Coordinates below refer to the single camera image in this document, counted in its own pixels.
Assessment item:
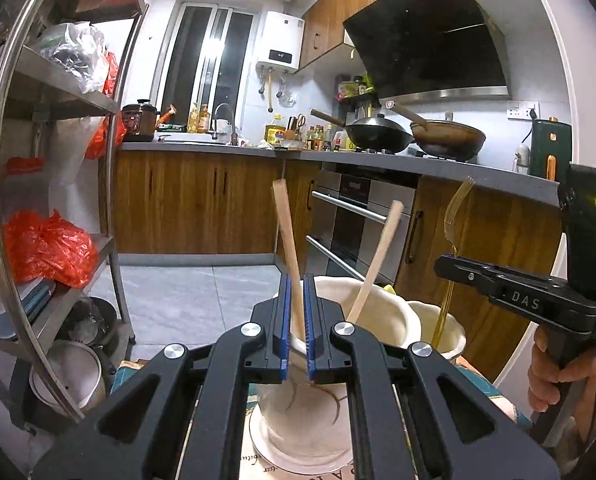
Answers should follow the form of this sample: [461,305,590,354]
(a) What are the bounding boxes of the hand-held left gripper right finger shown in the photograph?
[303,274,561,480]

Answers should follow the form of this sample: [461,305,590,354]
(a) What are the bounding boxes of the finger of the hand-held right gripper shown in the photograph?
[434,254,499,297]

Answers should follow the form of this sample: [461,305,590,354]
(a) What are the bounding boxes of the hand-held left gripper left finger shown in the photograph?
[30,275,293,480]

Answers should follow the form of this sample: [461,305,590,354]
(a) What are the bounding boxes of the gold fork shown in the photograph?
[432,176,476,356]

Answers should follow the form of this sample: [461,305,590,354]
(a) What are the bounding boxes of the white ceramic utensil holder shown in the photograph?
[253,275,466,461]

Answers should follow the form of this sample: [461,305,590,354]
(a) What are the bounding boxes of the person's right hand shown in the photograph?
[528,327,596,437]

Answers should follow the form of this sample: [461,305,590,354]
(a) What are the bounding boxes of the dark green kitchen appliance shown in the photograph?
[528,117,573,181]

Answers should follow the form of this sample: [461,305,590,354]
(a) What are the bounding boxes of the stainless built-in oven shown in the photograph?
[305,162,421,288]

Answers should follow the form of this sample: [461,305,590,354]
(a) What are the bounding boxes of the white ceramic holder tray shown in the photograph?
[248,405,353,476]

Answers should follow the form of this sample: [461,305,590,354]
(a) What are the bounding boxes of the printed tablecloth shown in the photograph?
[115,355,533,480]

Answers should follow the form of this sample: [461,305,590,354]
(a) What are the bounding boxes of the brown frying pan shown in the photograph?
[390,102,487,161]

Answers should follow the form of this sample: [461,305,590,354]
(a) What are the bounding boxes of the lower wooden cabinets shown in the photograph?
[113,150,563,386]

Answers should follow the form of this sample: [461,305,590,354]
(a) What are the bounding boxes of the wooden cabinets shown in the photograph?
[113,150,563,386]
[298,0,528,73]

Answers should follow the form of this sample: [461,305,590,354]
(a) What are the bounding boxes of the black wok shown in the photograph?
[310,109,415,153]

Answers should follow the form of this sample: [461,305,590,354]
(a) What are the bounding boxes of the black pot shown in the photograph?
[58,297,119,348]

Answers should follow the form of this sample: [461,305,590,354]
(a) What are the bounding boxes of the cluster of sauce bottles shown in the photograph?
[305,124,349,152]

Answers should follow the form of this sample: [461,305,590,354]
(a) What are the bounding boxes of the yellow oil bottle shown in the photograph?
[264,114,286,147]

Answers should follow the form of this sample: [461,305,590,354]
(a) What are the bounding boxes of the knife block with scissors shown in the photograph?
[285,114,307,143]

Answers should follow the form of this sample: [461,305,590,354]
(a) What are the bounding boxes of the kitchen faucet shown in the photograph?
[213,103,239,146]

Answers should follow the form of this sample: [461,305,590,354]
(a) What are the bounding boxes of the spice rack with jars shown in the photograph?
[335,74,379,116]

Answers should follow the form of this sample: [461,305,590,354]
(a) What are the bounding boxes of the kitchen sink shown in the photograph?
[155,130,229,146]

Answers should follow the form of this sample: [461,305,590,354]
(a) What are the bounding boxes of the steel pot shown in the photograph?
[30,340,106,411]

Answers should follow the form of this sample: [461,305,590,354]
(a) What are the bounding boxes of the black range hood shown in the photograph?
[343,0,511,106]

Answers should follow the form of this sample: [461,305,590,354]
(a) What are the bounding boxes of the large red plastic bag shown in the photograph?
[0,210,99,288]

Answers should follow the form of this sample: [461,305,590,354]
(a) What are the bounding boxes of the blue plastic container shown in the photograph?
[0,277,56,338]

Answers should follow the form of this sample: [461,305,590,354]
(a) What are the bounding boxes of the brown rice cooker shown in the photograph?
[122,99,159,143]

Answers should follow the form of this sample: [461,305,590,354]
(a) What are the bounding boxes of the small red plastic bag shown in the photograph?
[85,50,126,161]

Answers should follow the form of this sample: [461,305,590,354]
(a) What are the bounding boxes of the upper wooden cabinets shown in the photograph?
[298,0,528,73]

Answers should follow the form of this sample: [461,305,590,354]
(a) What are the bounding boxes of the white water heater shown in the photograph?
[255,10,305,75]

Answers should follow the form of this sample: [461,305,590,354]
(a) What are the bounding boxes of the clear container with red lid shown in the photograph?
[5,157,46,211]

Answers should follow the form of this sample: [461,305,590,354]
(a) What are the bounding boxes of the clear plastic bag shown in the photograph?
[38,22,111,93]

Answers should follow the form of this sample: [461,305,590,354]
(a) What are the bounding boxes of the stainless steel shelf rack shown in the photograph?
[0,0,151,436]

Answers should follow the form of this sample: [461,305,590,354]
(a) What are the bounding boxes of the wall socket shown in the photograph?
[508,101,541,121]

